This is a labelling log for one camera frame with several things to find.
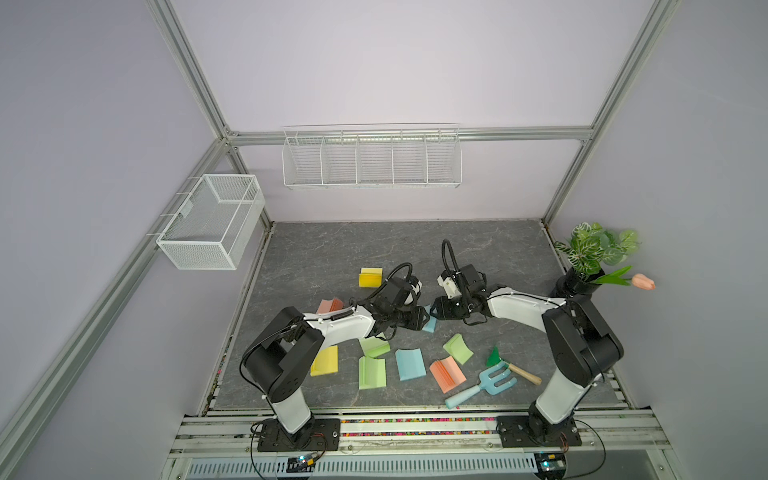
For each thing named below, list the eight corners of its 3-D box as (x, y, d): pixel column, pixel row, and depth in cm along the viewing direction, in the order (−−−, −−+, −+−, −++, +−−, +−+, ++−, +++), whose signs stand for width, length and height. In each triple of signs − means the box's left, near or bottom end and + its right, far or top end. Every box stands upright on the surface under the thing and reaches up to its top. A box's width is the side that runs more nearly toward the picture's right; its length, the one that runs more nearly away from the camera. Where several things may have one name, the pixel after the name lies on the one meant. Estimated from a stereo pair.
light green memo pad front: (357, 389, 82) (356, 385, 79) (360, 360, 87) (358, 356, 84) (385, 389, 82) (384, 385, 79) (386, 360, 87) (385, 356, 84)
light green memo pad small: (458, 367, 86) (460, 363, 83) (442, 347, 90) (444, 342, 87) (472, 356, 88) (475, 352, 85) (456, 337, 92) (458, 332, 89)
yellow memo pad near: (311, 376, 85) (310, 374, 83) (313, 351, 90) (311, 348, 88) (338, 373, 85) (337, 371, 84) (338, 348, 90) (337, 345, 89)
